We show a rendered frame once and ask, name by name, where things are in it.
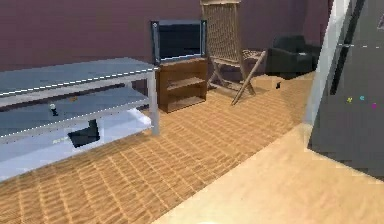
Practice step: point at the black television set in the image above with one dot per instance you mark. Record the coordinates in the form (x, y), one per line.
(179, 40)

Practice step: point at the black armchair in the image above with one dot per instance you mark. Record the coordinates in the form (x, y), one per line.
(290, 56)

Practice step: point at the brown wooden shelf stand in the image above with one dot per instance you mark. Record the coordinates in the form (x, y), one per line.
(182, 83)

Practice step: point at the black box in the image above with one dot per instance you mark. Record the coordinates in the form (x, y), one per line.
(85, 135)

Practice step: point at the wooden woven folding chair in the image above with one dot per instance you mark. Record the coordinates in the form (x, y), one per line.
(226, 40)

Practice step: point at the white shelf table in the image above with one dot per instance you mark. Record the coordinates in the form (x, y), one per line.
(76, 77)

